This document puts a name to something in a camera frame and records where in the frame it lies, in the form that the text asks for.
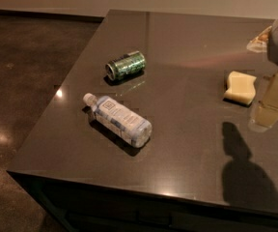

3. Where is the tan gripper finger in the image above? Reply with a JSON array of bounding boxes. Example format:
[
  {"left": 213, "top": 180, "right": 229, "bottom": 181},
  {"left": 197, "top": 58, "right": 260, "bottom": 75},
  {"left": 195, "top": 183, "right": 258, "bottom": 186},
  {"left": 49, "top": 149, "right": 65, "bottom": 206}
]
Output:
[
  {"left": 246, "top": 26, "right": 271, "bottom": 53},
  {"left": 252, "top": 72, "right": 278, "bottom": 130}
]

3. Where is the green aluminium drink can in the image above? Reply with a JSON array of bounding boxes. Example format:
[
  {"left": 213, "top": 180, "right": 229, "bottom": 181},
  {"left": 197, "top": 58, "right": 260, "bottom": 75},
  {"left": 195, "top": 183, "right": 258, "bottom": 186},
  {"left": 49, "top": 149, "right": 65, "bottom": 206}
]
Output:
[{"left": 105, "top": 51, "right": 146, "bottom": 81}]

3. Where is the pale yellow sponge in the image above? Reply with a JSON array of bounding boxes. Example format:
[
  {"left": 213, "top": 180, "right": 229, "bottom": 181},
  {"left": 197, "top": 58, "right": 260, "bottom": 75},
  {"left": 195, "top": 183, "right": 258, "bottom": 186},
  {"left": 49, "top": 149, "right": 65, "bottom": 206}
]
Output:
[{"left": 224, "top": 72, "right": 256, "bottom": 106}]

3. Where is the clear plastic water bottle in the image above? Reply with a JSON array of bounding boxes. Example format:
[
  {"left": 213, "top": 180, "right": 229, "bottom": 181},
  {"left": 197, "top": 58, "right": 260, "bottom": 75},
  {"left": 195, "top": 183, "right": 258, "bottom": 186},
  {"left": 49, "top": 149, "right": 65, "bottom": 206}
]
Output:
[{"left": 83, "top": 93, "right": 153, "bottom": 148}]

